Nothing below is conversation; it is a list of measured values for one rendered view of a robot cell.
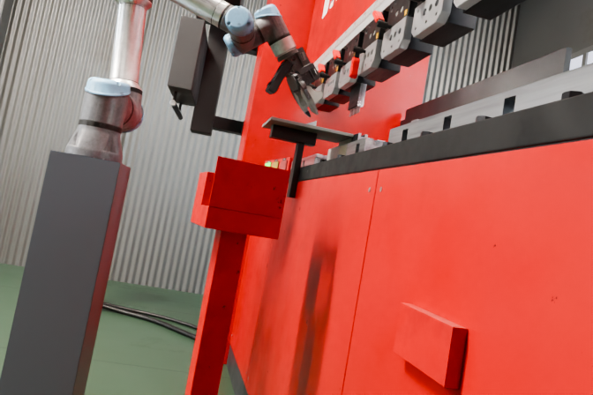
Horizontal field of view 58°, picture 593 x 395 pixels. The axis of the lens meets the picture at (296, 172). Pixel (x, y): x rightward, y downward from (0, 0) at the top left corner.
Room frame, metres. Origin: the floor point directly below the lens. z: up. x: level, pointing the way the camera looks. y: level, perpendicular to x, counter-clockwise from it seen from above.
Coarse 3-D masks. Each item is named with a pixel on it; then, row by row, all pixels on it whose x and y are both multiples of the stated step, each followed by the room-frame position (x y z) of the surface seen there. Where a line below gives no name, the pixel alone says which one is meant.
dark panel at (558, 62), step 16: (528, 64) 1.69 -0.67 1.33; (544, 64) 1.60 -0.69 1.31; (560, 64) 1.53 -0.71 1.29; (496, 80) 1.86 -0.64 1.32; (512, 80) 1.76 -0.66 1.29; (528, 80) 1.68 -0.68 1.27; (448, 96) 2.20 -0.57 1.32; (464, 96) 2.07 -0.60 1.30; (480, 96) 1.95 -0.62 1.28; (416, 112) 2.50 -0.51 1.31; (432, 112) 2.33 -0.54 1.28
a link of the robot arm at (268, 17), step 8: (264, 8) 1.59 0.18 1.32; (272, 8) 1.59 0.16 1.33; (256, 16) 1.61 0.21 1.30; (264, 16) 1.59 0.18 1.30; (272, 16) 1.59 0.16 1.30; (280, 16) 1.61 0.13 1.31; (264, 24) 1.59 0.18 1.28; (272, 24) 1.60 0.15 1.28; (280, 24) 1.60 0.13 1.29; (264, 32) 1.60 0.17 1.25; (272, 32) 1.60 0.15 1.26; (280, 32) 1.60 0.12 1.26; (288, 32) 1.62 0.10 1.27; (272, 40) 1.61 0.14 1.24
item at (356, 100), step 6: (360, 84) 1.69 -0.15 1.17; (354, 90) 1.75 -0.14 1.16; (360, 90) 1.69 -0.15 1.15; (354, 96) 1.74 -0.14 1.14; (360, 96) 1.69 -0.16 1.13; (354, 102) 1.73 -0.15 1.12; (360, 102) 1.69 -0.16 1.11; (348, 108) 1.79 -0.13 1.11; (354, 108) 1.74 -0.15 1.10; (354, 114) 1.74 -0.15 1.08
